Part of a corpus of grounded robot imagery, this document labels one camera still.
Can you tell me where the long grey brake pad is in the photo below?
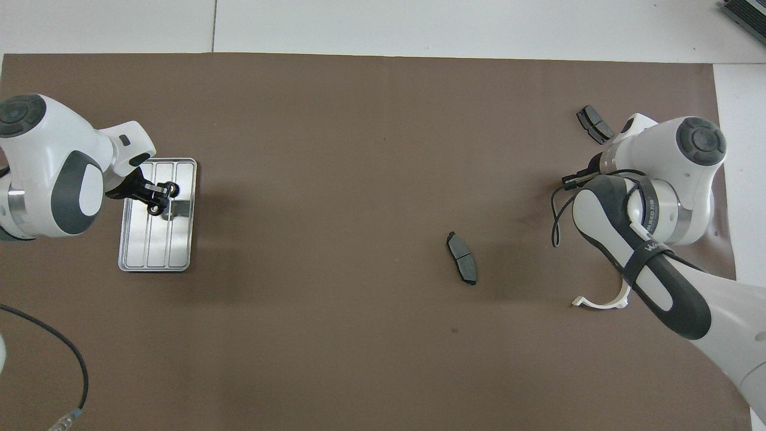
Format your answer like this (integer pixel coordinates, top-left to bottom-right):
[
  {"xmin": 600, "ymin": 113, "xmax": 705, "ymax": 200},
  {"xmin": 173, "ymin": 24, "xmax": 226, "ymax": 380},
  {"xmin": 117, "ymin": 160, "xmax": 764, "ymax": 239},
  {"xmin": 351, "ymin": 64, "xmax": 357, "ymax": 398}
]
[{"xmin": 446, "ymin": 232, "xmax": 478, "ymax": 286}]

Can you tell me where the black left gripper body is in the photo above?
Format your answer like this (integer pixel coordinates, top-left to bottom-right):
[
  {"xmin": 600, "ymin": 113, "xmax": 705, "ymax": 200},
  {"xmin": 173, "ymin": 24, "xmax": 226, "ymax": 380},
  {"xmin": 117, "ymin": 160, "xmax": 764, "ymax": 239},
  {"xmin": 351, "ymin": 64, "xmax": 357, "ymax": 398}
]
[{"xmin": 107, "ymin": 168, "xmax": 150, "ymax": 201}]

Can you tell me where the brown paper table mat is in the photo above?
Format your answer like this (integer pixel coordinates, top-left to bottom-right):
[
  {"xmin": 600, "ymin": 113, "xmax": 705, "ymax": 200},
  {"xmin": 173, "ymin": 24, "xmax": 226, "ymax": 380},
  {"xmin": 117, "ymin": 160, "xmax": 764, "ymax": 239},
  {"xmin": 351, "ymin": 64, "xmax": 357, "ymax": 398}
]
[{"xmin": 0, "ymin": 53, "xmax": 753, "ymax": 431}]

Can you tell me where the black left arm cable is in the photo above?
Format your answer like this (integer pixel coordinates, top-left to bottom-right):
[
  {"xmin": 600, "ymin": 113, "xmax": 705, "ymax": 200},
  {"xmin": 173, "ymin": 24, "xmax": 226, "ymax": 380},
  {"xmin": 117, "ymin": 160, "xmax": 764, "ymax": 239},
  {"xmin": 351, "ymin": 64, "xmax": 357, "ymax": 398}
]
[{"xmin": 0, "ymin": 304, "xmax": 90, "ymax": 431}]

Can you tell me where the silver metal tray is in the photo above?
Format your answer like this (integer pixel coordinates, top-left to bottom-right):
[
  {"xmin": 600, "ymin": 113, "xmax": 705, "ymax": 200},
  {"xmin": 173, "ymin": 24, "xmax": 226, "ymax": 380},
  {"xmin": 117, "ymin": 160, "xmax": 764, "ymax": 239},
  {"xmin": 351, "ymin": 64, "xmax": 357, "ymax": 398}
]
[{"xmin": 118, "ymin": 157, "xmax": 198, "ymax": 273}]

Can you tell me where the dark grey ribbed device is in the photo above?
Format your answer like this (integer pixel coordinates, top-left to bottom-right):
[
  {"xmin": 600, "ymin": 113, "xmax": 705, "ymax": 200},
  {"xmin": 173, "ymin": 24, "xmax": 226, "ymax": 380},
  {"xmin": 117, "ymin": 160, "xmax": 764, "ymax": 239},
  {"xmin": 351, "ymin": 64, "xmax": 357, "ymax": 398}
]
[{"xmin": 720, "ymin": 0, "xmax": 766, "ymax": 32}]

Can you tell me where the white curved plastic bracket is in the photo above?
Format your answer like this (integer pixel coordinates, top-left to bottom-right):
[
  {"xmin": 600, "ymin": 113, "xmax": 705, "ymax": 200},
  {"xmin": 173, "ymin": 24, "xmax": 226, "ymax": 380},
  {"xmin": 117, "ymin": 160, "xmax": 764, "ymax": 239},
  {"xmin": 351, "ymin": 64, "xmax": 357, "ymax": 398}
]
[{"xmin": 572, "ymin": 281, "xmax": 632, "ymax": 310}]

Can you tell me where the short grey brake pad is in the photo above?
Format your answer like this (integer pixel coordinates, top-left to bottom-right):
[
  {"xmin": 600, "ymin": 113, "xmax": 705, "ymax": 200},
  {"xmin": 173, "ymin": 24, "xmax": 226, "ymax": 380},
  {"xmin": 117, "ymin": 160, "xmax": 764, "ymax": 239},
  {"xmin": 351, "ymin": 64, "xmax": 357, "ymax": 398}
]
[{"xmin": 576, "ymin": 105, "xmax": 615, "ymax": 145}]

